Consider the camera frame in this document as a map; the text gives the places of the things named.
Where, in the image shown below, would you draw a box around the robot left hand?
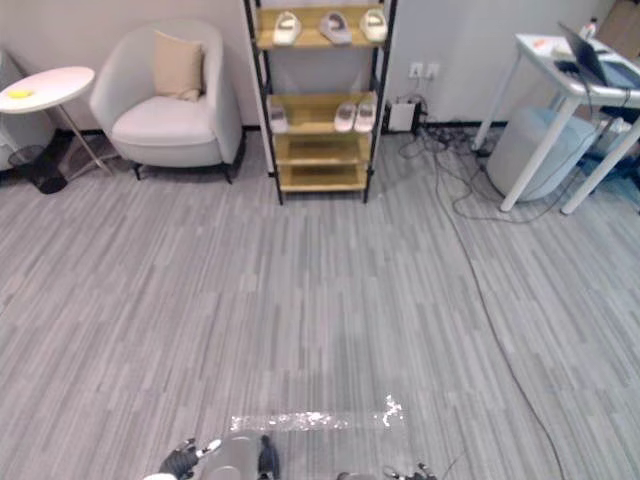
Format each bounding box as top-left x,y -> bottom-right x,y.
158,438 -> 224,480

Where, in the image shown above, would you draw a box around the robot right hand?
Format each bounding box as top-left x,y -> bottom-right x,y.
382,462 -> 439,480

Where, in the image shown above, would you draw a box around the shiny clear floor tape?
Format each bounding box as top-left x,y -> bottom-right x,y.
230,394 -> 407,432

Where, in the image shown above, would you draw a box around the black mesh waste basket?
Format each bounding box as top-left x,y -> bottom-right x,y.
7,144 -> 69,196

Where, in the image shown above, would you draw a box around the light grey armchair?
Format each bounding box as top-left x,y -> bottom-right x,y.
88,19 -> 246,186

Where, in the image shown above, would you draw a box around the light grey round pouf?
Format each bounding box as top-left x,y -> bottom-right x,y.
486,105 -> 609,203

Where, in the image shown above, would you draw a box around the white box device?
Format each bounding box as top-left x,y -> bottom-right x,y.
386,99 -> 422,134

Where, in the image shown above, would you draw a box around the beige cushion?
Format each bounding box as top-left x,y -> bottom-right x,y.
152,29 -> 207,104

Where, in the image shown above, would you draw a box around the white round side table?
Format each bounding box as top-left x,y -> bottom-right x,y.
0,66 -> 114,177

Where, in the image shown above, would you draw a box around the white desk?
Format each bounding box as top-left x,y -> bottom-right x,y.
472,32 -> 640,217

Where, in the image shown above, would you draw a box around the cream slide slipper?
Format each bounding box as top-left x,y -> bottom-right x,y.
360,7 -> 388,43
272,10 -> 303,47

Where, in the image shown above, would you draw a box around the dark grey laptop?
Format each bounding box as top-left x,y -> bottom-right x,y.
556,21 -> 640,92

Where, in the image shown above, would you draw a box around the long grey floor cable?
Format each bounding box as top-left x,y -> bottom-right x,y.
432,147 -> 572,480

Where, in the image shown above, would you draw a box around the tangled black cables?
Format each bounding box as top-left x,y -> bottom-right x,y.
398,95 -> 494,159

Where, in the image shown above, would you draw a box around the black frame wooden shoe rack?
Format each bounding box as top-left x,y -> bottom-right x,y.
243,0 -> 399,206

